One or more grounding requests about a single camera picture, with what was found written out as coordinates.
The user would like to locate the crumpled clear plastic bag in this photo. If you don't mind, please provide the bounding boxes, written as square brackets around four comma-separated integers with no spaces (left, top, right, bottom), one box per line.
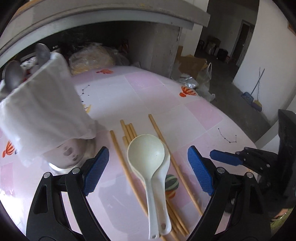
[178,74,199,90]

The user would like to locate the concrete kitchen counter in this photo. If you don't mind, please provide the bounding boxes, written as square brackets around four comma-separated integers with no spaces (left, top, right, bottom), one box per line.
[0,0,211,77]

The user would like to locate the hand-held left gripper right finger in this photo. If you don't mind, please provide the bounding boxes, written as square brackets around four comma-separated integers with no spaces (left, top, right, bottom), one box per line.
[187,146,271,241]

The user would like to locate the broom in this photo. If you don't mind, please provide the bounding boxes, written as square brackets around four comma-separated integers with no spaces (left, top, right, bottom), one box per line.
[251,67,266,113]

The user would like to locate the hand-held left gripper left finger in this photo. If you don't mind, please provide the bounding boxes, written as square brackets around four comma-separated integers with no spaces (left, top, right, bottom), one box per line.
[26,146,110,241]

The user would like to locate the cardboard box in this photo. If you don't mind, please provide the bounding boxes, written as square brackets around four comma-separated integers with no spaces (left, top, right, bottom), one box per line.
[177,46,207,79]

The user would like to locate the black bag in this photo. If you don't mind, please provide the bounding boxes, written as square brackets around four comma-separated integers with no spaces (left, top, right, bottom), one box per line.
[217,48,229,62]

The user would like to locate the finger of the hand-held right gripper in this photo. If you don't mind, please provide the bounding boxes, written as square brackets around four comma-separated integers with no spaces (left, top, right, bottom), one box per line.
[209,147,273,177]

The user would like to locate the white plastic shopping bag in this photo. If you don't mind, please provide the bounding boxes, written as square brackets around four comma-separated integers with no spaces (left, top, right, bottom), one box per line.
[196,62,213,93]

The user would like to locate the plastic bag yellow contents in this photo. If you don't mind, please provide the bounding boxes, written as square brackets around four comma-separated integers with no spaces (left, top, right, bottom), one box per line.
[68,43,130,75]

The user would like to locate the thin white liner bag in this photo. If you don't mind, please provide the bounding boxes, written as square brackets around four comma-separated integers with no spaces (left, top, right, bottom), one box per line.
[0,52,109,166]

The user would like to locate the steel utensil holder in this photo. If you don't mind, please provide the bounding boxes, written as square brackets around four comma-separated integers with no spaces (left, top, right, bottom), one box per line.
[44,137,99,176]

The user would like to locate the blue dustpan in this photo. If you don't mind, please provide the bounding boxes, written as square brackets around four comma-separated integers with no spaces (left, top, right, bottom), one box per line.
[241,91,254,102]

